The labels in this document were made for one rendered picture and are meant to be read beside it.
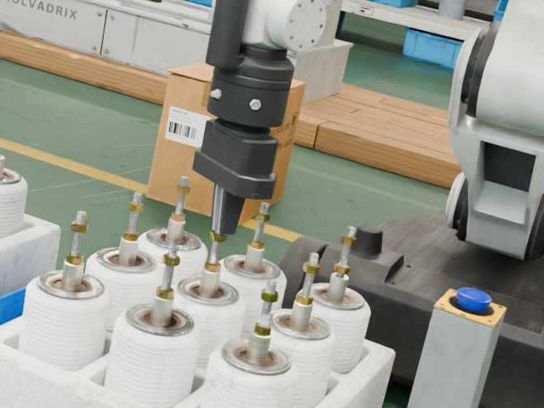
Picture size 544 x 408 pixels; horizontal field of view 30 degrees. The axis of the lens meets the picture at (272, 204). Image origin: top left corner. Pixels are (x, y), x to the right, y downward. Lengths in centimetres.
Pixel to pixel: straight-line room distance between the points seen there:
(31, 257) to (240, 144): 50
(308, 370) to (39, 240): 53
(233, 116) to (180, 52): 226
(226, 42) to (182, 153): 123
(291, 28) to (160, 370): 38
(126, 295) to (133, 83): 217
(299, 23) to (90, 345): 42
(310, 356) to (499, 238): 66
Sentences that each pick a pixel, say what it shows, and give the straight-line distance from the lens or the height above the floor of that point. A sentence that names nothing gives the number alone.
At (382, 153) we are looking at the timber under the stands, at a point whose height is 5.
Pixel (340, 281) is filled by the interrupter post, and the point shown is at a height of 28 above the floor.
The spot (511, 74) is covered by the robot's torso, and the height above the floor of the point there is 54.
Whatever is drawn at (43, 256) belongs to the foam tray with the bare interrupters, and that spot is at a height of 14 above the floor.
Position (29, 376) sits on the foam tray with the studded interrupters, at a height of 17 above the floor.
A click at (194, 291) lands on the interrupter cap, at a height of 25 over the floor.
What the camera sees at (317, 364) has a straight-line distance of 115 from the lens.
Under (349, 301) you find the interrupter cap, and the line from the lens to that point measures 128.
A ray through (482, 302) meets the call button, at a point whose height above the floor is 33.
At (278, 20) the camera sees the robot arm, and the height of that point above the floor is 59.
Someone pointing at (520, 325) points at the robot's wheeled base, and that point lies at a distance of 154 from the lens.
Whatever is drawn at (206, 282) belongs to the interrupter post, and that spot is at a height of 27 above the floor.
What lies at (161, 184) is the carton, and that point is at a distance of 233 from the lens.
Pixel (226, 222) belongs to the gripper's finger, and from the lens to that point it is 117.
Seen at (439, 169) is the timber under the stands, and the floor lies 5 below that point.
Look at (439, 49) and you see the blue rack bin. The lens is 578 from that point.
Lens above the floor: 71
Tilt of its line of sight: 17 degrees down
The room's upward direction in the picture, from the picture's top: 12 degrees clockwise
